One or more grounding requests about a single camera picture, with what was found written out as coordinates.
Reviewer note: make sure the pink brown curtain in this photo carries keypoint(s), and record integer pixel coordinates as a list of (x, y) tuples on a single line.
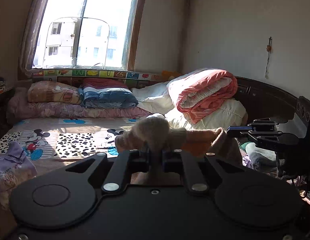
[(30, 38)]

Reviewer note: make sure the pink floral pillow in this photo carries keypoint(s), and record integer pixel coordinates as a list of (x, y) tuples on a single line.
[(50, 91)]

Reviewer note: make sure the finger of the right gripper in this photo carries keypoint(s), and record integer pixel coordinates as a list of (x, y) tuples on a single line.
[(239, 131)]

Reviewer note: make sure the colourful alphabet foam mat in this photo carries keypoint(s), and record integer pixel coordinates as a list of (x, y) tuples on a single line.
[(75, 77)]

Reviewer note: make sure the blue folded quilt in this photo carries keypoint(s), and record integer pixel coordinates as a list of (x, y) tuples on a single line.
[(108, 98)]

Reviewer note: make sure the window with frame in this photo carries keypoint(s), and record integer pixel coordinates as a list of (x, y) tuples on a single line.
[(86, 34)]

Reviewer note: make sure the rolled pink orange quilt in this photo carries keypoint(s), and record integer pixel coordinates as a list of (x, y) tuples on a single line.
[(199, 93)]

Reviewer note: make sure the dark wooden headboard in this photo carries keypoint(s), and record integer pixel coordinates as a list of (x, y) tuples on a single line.
[(262, 100)]

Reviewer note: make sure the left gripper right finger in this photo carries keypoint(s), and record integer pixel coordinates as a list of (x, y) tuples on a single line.
[(185, 164)]

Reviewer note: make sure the hanging wall ornament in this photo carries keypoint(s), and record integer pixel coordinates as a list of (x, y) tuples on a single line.
[(269, 51)]

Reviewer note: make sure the Mickey Mouse bed blanket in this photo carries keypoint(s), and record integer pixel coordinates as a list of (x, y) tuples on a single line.
[(51, 143)]

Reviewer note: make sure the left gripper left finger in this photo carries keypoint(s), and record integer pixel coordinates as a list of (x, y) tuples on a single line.
[(124, 165)]

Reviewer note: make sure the beige knit sweater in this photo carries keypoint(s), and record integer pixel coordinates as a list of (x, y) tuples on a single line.
[(156, 134)]

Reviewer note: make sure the purple floral garment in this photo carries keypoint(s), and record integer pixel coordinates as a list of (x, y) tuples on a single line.
[(15, 167)]

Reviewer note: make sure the white cream comforter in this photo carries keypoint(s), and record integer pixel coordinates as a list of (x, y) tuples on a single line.
[(156, 100)]

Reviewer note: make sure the pink purple folded mattress pad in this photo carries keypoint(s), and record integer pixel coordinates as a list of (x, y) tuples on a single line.
[(19, 108)]

